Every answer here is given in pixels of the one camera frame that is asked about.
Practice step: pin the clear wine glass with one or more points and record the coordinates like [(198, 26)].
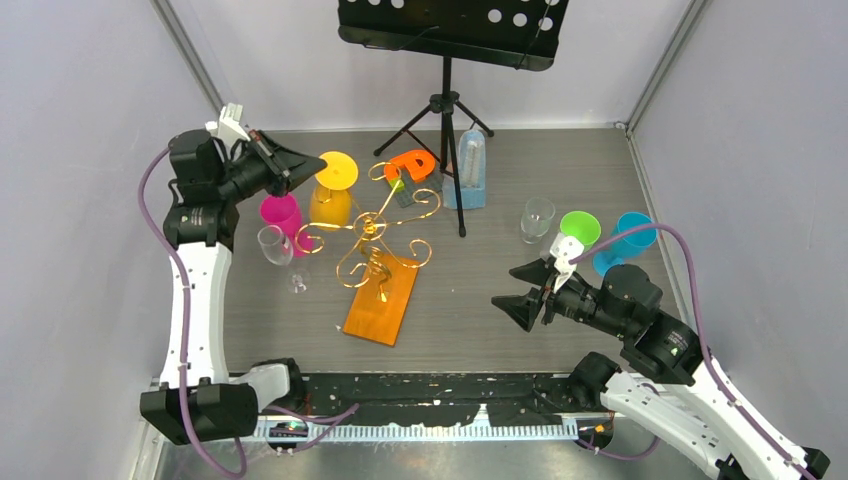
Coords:
[(536, 219), (279, 250)]

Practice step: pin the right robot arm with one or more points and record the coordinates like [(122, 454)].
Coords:
[(674, 390)]

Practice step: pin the clear wine glass front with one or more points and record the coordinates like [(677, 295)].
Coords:
[(536, 219)]

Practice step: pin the orange ring toy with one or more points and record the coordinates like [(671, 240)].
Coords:
[(418, 163)]

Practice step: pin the clear wine glass back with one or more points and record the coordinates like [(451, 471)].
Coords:
[(279, 250)]

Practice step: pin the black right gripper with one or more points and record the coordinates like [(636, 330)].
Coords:
[(520, 307)]

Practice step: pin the orange wine glass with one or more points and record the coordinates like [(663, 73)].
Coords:
[(331, 202)]

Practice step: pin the blue wine glass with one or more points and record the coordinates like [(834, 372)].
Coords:
[(630, 246)]

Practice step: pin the black music stand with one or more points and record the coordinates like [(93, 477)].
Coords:
[(521, 35)]

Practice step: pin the pink wine glass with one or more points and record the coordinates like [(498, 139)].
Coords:
[(285, 213)]

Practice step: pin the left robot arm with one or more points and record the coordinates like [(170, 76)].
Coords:
[(196, 399)]

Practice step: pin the grey building plate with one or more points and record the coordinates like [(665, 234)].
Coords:
[(410, 191)]

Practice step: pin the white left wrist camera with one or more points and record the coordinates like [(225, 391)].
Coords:
[(227, 127)]

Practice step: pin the green wine glass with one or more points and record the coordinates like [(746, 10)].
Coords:
[(582, 225)]

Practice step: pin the gold wire wine glass rack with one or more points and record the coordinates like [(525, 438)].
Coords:
[(383, 281)]

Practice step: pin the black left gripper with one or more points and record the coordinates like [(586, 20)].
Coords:
[(286, 166)]

